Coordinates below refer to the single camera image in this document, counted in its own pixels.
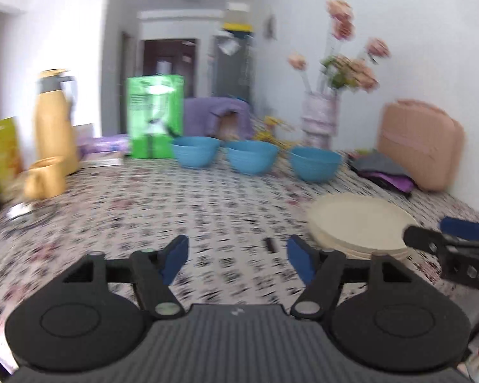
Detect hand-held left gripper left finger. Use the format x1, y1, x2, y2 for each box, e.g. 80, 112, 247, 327
58, 234, 190, 320

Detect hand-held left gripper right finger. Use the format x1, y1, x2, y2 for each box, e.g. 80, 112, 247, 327
286, 235, 421, 320

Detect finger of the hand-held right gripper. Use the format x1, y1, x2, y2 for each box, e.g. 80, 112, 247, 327
403, 225, 479, 260
440, 216, 479, 243

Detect blue bowl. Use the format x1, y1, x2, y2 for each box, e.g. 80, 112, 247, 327
289, 146, 343, 183
226, 140, 280, 175
171, 136, 221, 169

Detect calligraphy printed tablecloth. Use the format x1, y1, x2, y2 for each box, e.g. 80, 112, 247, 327
0, 144, 479, 336

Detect purple cloth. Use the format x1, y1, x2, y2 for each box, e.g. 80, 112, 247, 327
366, 171, 416, 194

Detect grey cloth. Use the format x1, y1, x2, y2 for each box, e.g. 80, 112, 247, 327
349, 152, 408, 178

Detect pink hard case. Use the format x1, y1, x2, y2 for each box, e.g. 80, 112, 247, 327
377, 98, 465, 192

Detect white book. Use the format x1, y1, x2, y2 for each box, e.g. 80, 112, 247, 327
80, 155, 125, 169

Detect yellow flower branch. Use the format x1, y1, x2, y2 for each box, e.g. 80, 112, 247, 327
253, 116, 300, 151

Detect purple tissue pack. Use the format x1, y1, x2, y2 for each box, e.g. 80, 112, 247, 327
80, 134, 129, 156

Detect purple textured vase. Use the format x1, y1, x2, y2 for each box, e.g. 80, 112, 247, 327
301, 90, 340, 151

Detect green paper bag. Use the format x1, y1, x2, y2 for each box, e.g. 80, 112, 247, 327
126, 74, 185, 160

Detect wooden chair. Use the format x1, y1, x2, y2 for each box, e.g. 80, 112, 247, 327
217, 112, 241, 140

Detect yellow mug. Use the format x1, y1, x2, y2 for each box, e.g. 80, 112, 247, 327
23, 157, 68, 200

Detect yellow thermos jug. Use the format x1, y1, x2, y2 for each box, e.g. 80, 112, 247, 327
34, 69, 81, 175

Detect dark brown door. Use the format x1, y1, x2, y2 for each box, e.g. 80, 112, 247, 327
142, 39, 199, 99

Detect dried pink roses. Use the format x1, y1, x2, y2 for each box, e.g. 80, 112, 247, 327
287, 0, 391, 94

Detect grey refrigerator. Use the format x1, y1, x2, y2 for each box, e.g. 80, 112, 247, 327
212, 34, 255, 101

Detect yellow printed box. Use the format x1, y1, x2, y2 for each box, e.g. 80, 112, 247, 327
0, 117, 25, 201

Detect paper sheet on refrigerator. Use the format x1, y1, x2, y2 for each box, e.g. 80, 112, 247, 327
217, 37, 240, 57

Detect white cardboard box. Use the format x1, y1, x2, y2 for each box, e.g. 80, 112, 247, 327
225, 2, 250, 23

